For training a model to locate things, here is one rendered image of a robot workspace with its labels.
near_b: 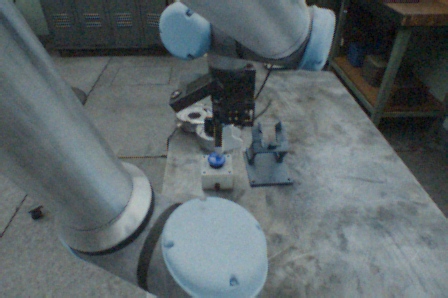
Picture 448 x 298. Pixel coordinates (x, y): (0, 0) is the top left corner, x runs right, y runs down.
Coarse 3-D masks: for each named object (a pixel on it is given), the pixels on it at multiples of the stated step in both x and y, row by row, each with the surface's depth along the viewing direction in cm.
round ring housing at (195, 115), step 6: (186, 108) 96; (192, 108) 96; (198, 108) 96; (204, 108) 96; (210, 108) 94; (180, 114) 93; (186, 114) 93; (192, 114) 95; (198, 114) 94; (210, 114) 91; (180, 120) 89; (192, 120) 91; (198, 120) 91; (180, 126) 92; (186, 126) 89; (192, 126) 89
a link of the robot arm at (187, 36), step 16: (176, 16) 40; (192, 16) 39; (160, 32) 43; (176, 32) 41; (192, 32) 40; (208, 32) 41; (224, 32) 40; (176, 48) 43; (192, 48) 42; (208, 48) 42; (224, 48) 42
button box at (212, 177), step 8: (208, 168) 72; (216, 168) 71; (224, 168) 72; (208, 176) 70; (216, 176) 70; (224, 176) 70; (232, 176) 70; (208, 184) 72; (216, 184) 71; (224, 184) 72; (232, 184) 72
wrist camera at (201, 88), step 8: (200, 80) 61; (208, 80) 59; (216, 80) 58; (184, 88) 63; (192, 88) 60; (200, 88) 59; (208, 88) 59; (216, 88) 59; (176, 96) 61; (184, 96) 60; (192, 96) 60; (200, 96) 60; (176, 104) 61; (184, 104) 61; (192, 104) 61; (176, 112) 63
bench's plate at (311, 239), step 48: (288, 96) 108; (336, 96) 108; (192, 144) 86; (288, 144) 86; (336, 144) 86; (384, 144) 86; (192, 192) 72; (240, 192) 72; (288, 192) 72; (336, 192) 72; (384, 192) 72; (288, 240) 62; (336, 240) 62; (384, 240) 61; (432, 240) 61; (288, 288) 54; (336, 288) 54; (384, 288) 54; (432, 288) 54
